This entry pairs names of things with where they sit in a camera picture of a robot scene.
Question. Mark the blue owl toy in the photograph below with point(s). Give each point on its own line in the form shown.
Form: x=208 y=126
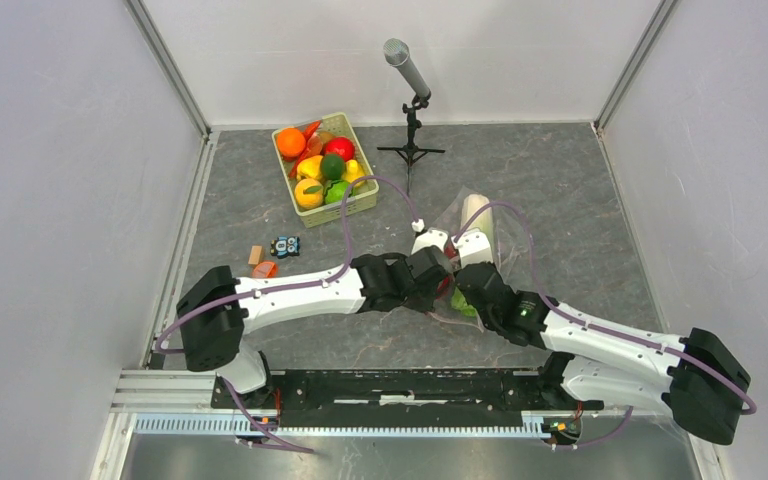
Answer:
x=285 y=246

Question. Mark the fake napa cabbage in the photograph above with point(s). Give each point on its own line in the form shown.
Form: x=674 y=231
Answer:
x=483 y=223

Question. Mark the black microphone tripod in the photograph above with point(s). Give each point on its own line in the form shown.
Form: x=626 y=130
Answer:
x=410 y=152

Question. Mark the fake green avocado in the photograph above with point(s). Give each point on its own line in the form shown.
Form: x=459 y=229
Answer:
x=332 y=166

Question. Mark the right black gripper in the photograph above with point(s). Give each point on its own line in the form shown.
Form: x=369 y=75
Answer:
x=490 y=265

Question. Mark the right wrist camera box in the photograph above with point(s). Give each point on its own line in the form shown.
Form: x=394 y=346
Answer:
x=474 y=247

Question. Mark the fake red chili bag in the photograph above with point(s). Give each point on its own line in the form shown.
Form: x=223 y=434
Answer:
x=315 y=145

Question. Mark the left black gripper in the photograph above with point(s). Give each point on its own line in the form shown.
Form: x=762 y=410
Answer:
x=426 y=304

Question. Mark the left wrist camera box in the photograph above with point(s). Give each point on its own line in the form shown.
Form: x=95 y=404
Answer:
x=428 y=237

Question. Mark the grey microphone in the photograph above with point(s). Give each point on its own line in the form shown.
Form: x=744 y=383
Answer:
x=397 y=55

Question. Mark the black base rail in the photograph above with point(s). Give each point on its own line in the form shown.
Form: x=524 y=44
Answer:
x=409 y=399

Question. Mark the fake red pepper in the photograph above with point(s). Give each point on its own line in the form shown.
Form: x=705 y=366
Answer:
x=451 y=253

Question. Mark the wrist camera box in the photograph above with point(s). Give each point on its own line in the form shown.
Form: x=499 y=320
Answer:
x=474 y=247
x=428 y=237

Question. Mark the fake yellow pepper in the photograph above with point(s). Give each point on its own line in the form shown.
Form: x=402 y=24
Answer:
x=310 y=168

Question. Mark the fake red apple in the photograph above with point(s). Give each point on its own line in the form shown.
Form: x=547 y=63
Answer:
x=341 y=146

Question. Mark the small wooden block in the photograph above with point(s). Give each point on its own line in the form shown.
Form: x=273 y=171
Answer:
x=256 y=256

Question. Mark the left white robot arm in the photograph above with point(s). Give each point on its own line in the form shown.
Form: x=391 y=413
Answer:
x=221 y=309

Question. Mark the fake orange with leaf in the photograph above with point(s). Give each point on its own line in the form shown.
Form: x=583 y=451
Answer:
x=309 y=194

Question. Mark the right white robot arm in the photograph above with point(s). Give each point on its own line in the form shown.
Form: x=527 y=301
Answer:
x=695 y=379

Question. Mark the clear zip top bag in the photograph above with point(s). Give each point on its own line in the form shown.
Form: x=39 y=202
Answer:
x=511 y=253

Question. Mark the fake yellow pear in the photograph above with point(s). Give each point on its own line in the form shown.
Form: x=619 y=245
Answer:
x=353 y=171

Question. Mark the fake carrot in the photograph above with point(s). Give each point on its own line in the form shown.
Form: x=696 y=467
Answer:
x=311 y=130

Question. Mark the orange half slice toy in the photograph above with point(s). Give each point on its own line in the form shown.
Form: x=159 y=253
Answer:
x=264 y=269

